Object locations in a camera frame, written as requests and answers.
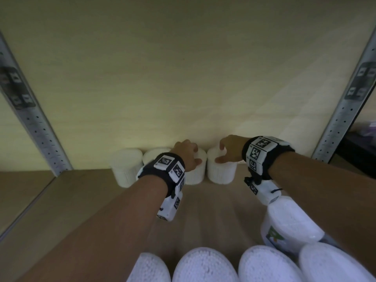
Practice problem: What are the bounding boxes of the person's left hand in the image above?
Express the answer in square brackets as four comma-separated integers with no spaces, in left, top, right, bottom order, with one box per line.
[170,140,203,173]

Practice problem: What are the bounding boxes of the person's right hand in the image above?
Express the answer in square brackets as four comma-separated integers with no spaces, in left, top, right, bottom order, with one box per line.
[215,135,250,164]

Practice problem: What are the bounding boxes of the grey metal shelf wooden boards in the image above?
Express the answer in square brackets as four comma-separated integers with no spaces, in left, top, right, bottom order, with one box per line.
[0,23,376,282]

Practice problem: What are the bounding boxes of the group of white cotton-swab tubs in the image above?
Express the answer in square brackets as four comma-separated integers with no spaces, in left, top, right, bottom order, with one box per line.
[126,242,376,282]

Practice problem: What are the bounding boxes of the person's left forearm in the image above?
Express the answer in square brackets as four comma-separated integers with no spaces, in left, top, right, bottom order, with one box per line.
[17,174,170,282]

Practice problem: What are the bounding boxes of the person's right forearm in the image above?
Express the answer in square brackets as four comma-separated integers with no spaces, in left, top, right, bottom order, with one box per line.
[268,151,376,277]

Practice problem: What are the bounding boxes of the black right wristband with markers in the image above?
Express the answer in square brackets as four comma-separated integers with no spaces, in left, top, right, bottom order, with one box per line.
[241,136,296,185]

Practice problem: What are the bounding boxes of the black wristband with markers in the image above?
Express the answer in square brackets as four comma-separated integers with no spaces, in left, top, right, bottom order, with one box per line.
[136,152,186,199]
[241,136,296,185]

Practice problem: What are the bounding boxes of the black left wristband with markers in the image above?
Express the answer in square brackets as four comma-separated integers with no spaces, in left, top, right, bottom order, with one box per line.
[136,152,186,199]

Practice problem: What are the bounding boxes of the pile of small plastic packets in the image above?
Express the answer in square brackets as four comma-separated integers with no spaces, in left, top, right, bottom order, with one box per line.
[358,121,376,138]

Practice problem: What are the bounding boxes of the black marker tag plate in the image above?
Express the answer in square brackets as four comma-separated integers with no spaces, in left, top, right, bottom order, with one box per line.
[0,67,36,110]
[343,62,376,102]

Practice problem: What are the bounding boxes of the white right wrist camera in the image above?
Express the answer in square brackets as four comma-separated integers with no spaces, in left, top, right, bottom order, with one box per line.
[244,177,282,206]

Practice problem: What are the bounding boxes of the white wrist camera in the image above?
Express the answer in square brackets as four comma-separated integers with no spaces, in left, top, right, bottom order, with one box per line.
[244,177,282,206]
[156,190,183,222]

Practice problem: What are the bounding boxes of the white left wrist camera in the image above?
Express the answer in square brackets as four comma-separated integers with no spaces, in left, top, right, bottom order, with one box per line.
[156,190,183,222]

